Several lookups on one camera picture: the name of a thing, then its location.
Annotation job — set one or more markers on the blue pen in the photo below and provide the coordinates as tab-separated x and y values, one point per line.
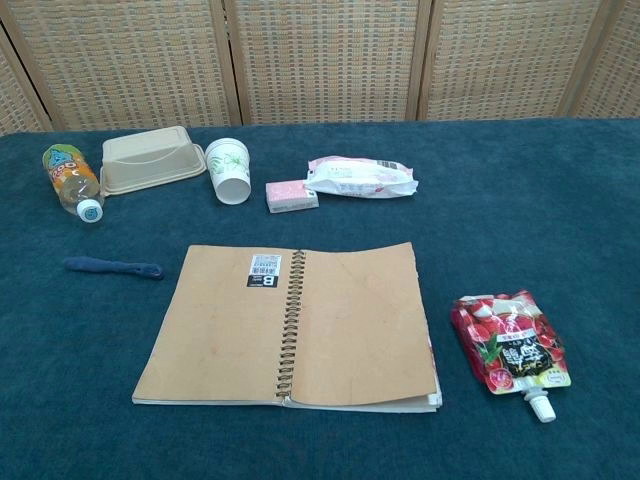
112	265

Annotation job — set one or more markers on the pink tissue pack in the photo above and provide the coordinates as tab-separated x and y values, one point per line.
291	195

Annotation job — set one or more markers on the pink white snack bag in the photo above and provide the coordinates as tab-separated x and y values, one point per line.
360	176

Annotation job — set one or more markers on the brown spiral notebook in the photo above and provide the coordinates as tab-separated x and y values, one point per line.
300	330

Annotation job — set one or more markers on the white paper cup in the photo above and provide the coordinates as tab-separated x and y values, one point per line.
229	170

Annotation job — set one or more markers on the woven folding screen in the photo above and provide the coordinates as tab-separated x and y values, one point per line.
320	60

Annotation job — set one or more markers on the beige takeaway food box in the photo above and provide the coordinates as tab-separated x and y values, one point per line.
150	157

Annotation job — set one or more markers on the red lychee jelly pouch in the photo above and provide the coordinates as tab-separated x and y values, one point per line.
510	345

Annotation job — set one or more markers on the plastic drink bottle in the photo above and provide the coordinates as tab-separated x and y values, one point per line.
70	180

